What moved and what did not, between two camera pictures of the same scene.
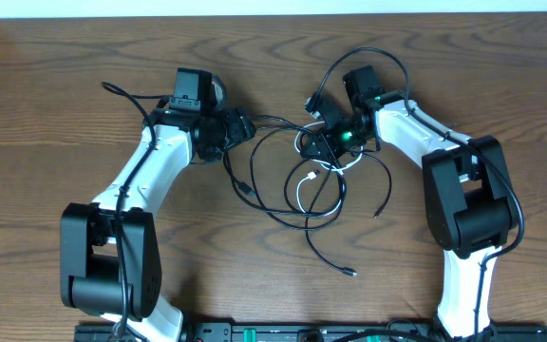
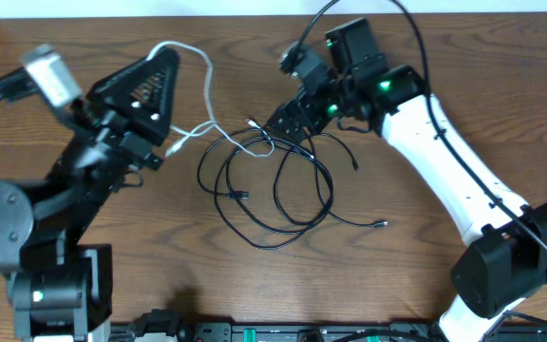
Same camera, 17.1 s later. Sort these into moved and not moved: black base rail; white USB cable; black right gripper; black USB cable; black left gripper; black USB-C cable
Moved: black USB-C cable; black USB cable; black left gripper; black right gripper; white USB cable
Not moved: black base rail
